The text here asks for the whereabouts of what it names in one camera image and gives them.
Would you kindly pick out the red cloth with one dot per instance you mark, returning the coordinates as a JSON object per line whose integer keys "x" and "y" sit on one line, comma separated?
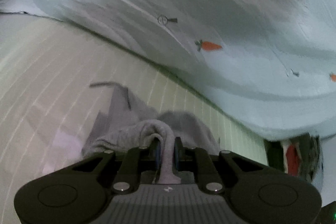
{"x": 292, "y": 161}

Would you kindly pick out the grey pants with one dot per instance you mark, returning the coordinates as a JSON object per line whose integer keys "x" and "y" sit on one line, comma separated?
{"x": 126, "y": 132}

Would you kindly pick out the dark cloth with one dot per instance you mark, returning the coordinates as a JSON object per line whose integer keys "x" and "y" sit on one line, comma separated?
{"x": 274, "y": 155}

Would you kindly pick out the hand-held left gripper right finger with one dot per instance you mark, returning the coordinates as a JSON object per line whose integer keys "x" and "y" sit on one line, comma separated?
{"x": 177, "y": 154}

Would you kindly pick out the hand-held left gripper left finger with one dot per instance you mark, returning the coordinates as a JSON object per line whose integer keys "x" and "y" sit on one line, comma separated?
{"x": 157, "y": 154}

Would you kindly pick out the carrot print quilt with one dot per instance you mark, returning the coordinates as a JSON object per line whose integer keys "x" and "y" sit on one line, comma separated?
{"x": 210, "y": 3}

